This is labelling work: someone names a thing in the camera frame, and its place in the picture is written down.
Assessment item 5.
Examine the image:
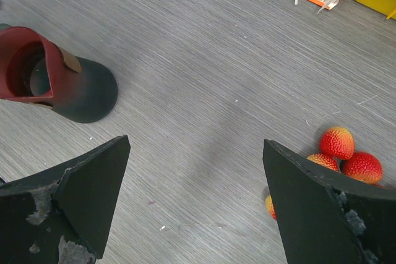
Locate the red yellow lychee bunch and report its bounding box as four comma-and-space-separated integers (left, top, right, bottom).
265, 126, 386, 221

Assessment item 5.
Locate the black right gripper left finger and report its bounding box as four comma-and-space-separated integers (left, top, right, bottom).
1, 135, 131, 263

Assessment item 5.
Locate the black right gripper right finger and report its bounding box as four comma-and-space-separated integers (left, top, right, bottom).
262, 140, 395, 264

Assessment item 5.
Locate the red black coffee server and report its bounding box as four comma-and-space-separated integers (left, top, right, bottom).
1, 23, 118, 123

